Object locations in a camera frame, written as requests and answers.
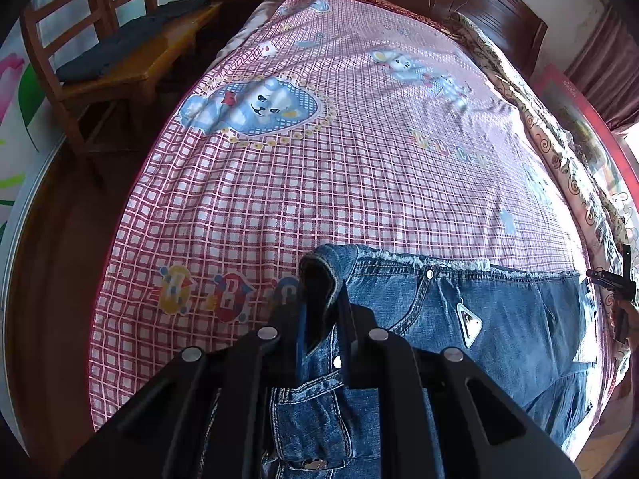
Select floral quilt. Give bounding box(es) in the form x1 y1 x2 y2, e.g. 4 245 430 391
446 11 639 311

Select blue denim jeans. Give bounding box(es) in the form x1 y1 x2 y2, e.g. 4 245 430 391
261 244 595 478

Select dark seat cushion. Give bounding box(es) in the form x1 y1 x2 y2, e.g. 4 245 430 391
55 0 210 84

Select maroon curtain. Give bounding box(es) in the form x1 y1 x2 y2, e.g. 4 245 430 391
566 6 638 134

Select red framed picture board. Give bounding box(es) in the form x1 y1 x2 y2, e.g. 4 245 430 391
533 64 638 210

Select right hand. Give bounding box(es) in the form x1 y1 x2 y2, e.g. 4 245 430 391
616 299 639 352

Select pink checkered bed sheet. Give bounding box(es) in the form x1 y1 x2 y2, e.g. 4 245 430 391
88 0 592 425

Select wooden chair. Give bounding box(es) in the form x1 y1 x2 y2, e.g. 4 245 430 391
20 0 221 156

